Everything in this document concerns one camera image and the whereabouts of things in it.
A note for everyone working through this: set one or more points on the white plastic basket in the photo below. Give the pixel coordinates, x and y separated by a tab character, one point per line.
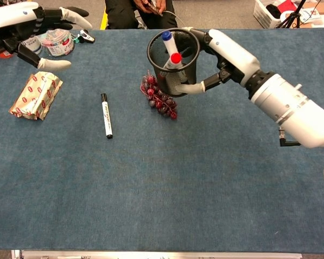
262	13

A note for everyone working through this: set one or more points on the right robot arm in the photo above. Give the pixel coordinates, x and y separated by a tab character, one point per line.
286	102

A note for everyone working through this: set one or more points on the red cylindrical canister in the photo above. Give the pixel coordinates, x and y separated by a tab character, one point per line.
5	55

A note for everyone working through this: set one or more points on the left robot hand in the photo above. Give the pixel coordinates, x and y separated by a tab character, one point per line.
10	16

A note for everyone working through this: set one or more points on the bunch of red grapes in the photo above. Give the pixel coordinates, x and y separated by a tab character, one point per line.
162	105

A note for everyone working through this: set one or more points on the blue capped whiteboard marker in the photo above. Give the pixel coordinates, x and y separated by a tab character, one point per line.
169	46

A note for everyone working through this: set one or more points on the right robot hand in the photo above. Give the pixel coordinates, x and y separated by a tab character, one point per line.
232	54

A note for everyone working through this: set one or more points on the red folder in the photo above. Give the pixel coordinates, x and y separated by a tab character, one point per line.
286	5

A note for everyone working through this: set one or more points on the aluminium rail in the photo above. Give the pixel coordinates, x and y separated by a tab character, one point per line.
151	255

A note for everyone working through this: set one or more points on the black silver binder clip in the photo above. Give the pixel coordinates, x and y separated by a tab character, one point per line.
86	36

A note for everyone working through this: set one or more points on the red capped whiteboard marker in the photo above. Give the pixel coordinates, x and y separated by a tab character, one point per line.
176	58

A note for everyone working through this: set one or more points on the white paper cup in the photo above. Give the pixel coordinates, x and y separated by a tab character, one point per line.
33	48

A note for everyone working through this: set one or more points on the seated person black trousers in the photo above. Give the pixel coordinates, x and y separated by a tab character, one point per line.
121	16

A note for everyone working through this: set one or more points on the handheld smartphone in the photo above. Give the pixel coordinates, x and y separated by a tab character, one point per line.
152	6

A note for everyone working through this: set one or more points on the black mesh pen cup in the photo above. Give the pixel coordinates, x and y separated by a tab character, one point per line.
178	81

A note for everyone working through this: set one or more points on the black capped whiteboard marker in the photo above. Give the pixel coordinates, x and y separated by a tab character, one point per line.
107	118

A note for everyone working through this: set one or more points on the teal binder clip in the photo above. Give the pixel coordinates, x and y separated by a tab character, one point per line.
76	40

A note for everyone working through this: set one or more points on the black tripod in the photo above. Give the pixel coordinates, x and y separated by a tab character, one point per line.
293	17

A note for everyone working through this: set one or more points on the blue felt table cloth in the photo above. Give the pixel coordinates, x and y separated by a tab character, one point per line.
162	189

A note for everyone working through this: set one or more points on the clear plastic jar of clips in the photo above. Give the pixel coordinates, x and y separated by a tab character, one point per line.
59	44

